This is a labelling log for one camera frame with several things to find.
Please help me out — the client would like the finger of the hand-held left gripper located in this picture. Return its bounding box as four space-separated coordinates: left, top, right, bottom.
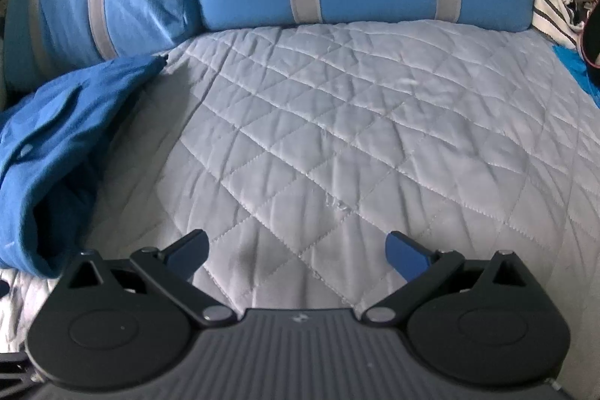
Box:
0 351 37 384

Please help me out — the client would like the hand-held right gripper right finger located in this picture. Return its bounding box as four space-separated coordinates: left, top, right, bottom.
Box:
363 230 535 328

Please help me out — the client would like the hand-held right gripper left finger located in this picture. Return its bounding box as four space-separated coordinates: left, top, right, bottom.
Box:
66 229 233 328

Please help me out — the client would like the blue fleece jacket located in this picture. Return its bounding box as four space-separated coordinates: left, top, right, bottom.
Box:
0 53 170 279

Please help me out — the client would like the white quilted bedspread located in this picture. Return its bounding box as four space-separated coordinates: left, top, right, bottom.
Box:
0 19 600 400

